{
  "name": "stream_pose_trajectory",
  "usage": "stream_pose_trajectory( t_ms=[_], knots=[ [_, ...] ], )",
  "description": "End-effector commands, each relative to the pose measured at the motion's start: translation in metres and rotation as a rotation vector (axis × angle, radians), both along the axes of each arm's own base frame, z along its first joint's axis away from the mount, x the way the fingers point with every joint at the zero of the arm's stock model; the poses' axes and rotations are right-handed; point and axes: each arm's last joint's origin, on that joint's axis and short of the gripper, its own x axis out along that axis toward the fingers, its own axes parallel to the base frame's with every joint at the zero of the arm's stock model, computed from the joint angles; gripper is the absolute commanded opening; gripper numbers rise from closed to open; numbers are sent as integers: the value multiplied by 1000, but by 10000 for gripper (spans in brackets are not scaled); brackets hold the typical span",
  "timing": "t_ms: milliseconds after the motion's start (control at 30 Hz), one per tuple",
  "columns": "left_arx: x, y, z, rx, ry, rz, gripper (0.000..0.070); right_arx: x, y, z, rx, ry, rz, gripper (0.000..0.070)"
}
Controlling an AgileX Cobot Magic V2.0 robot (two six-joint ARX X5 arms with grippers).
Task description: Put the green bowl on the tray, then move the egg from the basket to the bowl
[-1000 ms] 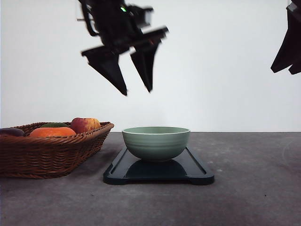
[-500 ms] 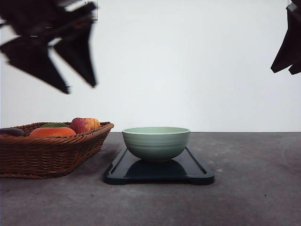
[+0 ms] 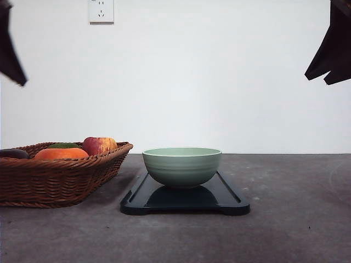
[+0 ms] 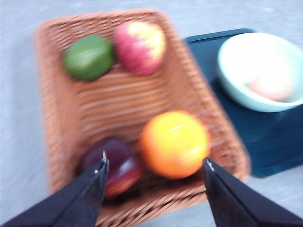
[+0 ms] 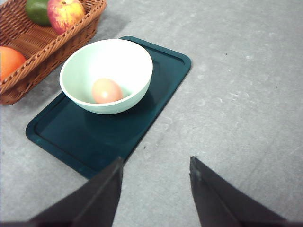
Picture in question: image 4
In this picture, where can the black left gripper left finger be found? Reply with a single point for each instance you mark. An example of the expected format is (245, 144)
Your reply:
(75, 205)

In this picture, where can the beige egg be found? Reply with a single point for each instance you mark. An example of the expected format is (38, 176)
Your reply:
(271, 87)

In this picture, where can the light green ceramic bowl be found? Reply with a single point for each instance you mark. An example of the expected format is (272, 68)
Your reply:
(261, 72)

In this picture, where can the dark purple fruit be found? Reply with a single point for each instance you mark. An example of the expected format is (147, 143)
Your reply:
(124, 168)

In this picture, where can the dark blue rectangular tray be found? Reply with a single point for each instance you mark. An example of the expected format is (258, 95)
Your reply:
(272, 140)

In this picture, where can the orange fruit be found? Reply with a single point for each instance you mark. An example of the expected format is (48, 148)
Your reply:
(174, 144)

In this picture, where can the green avocado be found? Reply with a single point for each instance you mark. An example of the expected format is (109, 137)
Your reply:
(88, 57)

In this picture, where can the red yellow apple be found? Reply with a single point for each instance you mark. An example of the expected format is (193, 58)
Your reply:
(139, 47)

